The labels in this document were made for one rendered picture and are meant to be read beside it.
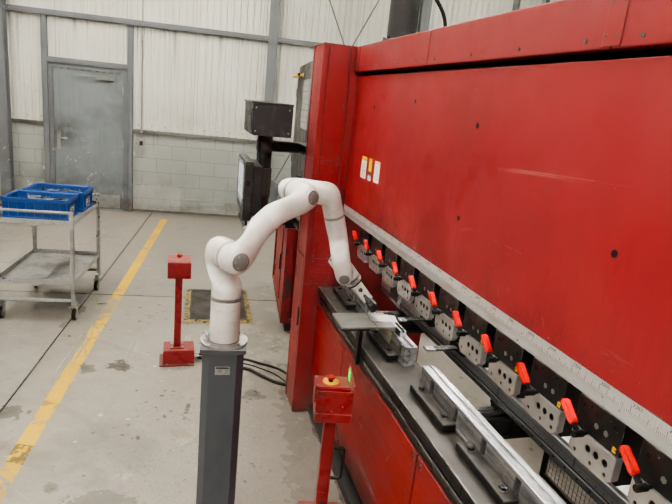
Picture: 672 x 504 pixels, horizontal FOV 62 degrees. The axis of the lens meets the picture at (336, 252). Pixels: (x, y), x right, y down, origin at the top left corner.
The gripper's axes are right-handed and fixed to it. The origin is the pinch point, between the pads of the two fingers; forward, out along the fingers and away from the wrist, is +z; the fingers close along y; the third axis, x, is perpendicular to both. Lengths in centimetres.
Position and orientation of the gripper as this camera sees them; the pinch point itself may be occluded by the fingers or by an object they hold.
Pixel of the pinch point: (371, 305)
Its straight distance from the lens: 267.0
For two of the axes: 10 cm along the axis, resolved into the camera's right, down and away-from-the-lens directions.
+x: -8.0, 6.0, -0.5
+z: 5.4, 7.5, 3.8
